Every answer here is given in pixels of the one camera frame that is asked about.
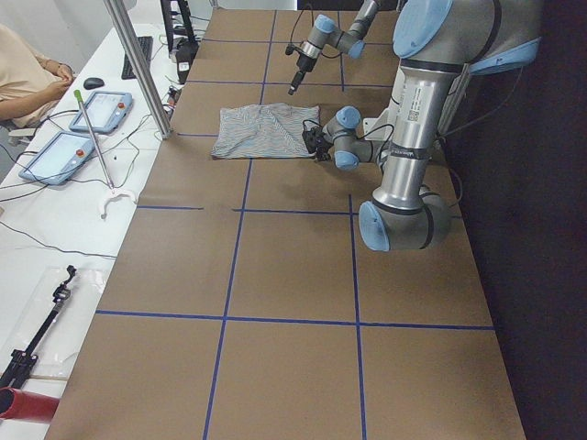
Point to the black computer mouse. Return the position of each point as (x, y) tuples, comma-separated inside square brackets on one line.
[(93, 83)]

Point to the silver grabber claw tool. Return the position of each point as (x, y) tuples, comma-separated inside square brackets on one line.
[(113, 192)]

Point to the navy white striped polo shirt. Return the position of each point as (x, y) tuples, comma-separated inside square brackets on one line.
[(263, 131)]

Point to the upper small circuit board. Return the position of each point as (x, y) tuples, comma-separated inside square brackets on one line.
[(173, 95)]

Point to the seated person in beige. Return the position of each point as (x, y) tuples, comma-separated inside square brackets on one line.
[(31, 83)]

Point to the aluminium frame post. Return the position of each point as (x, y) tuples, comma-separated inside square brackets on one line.
[(129, 41)]

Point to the black box with white label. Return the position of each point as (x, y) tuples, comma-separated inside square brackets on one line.
[(184, 56)]

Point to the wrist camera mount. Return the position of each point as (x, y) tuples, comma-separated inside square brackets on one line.
[(291, 49), (313, 139)]

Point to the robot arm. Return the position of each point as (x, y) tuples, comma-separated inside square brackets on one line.
[(435, 42), (325, 32)]

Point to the black step stool frame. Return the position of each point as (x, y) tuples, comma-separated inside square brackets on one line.
[(186, 38)]

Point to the lower teach pendant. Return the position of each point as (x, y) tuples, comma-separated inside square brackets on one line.
[(59, 159)]

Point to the red fire extinguisher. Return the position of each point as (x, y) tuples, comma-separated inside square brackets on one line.
[(27, 406)]

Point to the clear plastic sheet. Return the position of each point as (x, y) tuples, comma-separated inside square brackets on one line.
[(58, 349)]

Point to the teach pendant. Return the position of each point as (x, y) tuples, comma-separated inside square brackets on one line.
[(59, 159), (106, 111)]

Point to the upper teach pendant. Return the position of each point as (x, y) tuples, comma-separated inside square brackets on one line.
[(106, 111)]

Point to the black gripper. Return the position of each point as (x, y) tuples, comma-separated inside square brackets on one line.
[(321, 143), (303, 62)]

